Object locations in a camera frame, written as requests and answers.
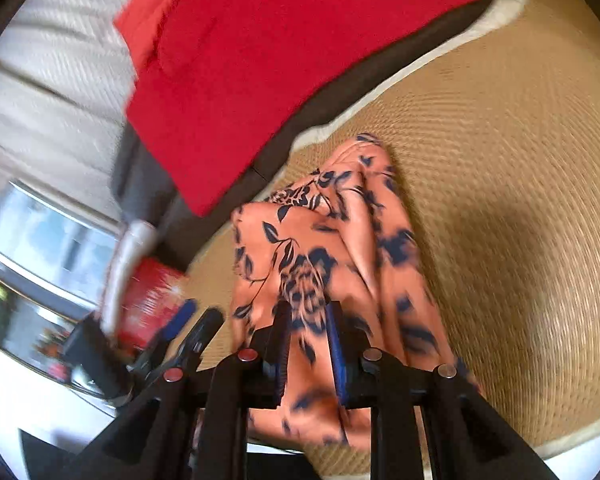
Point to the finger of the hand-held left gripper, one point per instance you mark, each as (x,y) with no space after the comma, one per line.
(205,330)
(182,317)

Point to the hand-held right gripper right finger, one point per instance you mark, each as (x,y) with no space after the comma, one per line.
(336,350)

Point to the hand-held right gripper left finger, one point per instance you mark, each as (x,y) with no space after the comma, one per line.
(280,370)

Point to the orange floral garment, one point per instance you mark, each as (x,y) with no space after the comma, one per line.
(355,240)

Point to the red gift box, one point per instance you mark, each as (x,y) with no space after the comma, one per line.
(150,290)

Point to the folded red white quilt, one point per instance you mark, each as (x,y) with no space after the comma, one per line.
(130,260)

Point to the brown leather sofa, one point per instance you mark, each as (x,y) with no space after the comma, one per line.
(265,160)

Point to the woven bamboo mat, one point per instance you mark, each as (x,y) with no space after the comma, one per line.
(505,185)

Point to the beige dotted curtain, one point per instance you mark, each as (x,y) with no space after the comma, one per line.
(55,85)

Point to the red blanket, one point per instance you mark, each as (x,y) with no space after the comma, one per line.
(280,60)

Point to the red pillow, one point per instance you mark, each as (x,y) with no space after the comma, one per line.
(145,25)

